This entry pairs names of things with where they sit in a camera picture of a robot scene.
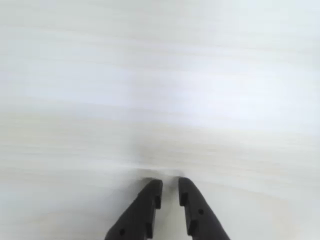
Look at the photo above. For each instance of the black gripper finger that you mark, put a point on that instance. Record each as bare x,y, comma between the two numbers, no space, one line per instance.
140,215
197,215

